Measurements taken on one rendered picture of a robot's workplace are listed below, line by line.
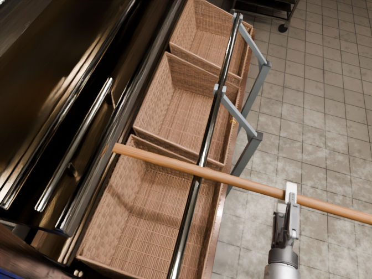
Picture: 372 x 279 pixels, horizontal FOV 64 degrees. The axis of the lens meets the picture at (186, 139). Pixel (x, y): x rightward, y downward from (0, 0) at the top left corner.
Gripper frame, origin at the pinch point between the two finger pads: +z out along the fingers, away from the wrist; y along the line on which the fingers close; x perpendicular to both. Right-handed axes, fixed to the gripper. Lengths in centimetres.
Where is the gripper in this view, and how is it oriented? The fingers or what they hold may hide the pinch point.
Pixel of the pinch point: (286, 196)
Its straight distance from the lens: 94.4
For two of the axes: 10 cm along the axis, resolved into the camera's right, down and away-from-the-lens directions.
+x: 9.6, 2.7, -0.3
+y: -1.2, 5.4, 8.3
